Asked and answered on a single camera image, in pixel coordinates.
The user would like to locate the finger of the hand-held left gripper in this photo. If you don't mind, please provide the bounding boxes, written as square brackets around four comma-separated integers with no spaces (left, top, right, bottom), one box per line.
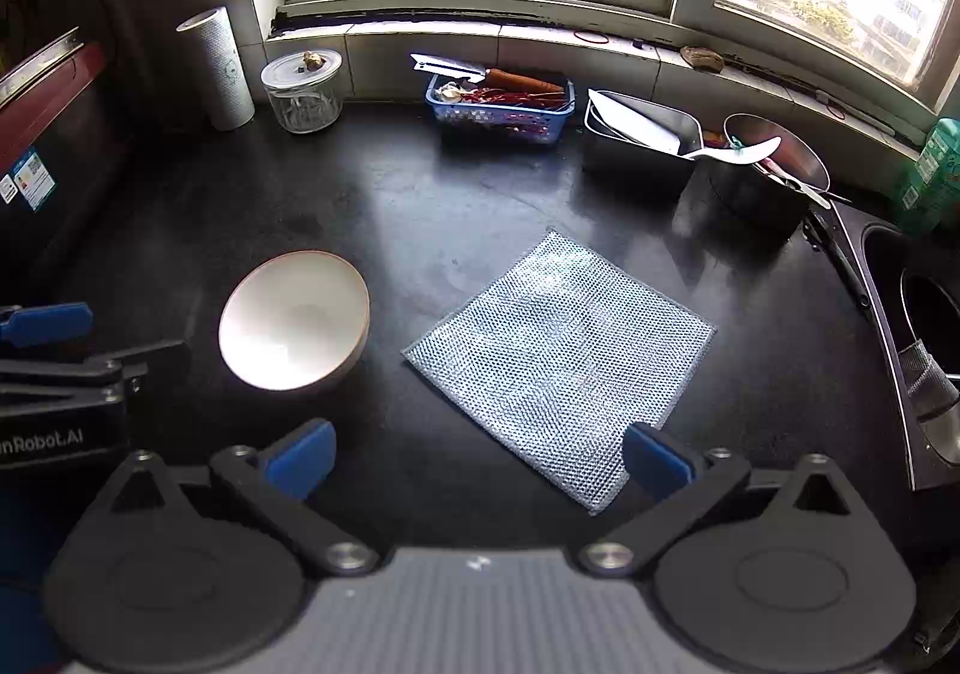
[0,301,95,350]
[0,339,188,396]

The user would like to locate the blue plastic basket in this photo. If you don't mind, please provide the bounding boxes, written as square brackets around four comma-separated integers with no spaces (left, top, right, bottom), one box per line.
[426,74,577,146]

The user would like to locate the white bowl with brown rim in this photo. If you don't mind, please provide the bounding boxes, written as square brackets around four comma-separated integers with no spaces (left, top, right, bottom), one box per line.
[217,251,371,394]

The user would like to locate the white paper towel roll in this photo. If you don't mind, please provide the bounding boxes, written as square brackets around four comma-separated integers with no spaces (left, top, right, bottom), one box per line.
[176,6,257,133]

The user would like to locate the white plastic spoon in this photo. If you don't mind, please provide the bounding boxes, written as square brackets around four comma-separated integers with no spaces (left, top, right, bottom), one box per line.
[684,135,783,163]

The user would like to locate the green plastic bottle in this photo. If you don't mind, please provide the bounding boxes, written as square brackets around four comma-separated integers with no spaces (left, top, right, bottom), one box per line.
[892,117,960,236]

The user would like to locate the flat steel plate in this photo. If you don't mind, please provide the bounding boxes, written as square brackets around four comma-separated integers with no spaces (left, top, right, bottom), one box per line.
[589,90,703,157]

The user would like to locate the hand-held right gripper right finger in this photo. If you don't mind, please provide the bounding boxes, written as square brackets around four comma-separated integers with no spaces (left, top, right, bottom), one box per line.
[577,421,871,577]

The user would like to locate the black kitchen appliance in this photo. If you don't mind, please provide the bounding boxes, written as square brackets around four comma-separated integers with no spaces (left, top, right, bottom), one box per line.
[0,27,117,270]

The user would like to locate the steel sink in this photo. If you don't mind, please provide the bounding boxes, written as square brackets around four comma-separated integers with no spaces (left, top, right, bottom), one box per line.
[806,201,960,493]

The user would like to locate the dried red chilies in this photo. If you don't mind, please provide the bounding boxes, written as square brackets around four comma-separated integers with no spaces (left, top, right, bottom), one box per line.
[461,87,565,135]

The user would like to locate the glass jar with lid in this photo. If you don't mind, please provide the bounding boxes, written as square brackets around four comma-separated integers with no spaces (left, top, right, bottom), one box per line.
[260,49,344,135]

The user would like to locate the grey mesh dishcloth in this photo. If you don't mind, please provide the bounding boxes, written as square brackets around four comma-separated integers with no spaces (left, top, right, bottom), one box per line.
[401,230,717,514]

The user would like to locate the steel pot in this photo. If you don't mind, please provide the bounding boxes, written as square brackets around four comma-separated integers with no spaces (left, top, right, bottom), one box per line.
[697,113,832,241]

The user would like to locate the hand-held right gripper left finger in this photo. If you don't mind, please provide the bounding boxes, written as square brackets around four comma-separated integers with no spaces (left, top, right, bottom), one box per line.
[94,417,382,577]

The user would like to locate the brown lump on sill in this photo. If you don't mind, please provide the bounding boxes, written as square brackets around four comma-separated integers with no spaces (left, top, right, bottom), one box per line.
[680,45,725,74]

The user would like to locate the metal ladle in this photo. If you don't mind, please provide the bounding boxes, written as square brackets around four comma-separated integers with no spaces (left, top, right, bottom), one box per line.
[761,158,853,210]

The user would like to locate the grey rag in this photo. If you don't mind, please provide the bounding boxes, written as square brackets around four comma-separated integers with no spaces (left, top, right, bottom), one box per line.
[896,336,960,421]

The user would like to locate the rectangular steel container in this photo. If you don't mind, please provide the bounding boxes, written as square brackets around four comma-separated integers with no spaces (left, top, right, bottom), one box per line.
[583,89,704,199]

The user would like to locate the knife with orange handle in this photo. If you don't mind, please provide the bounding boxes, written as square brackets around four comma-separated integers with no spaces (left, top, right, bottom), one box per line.
[411,53,565,96]

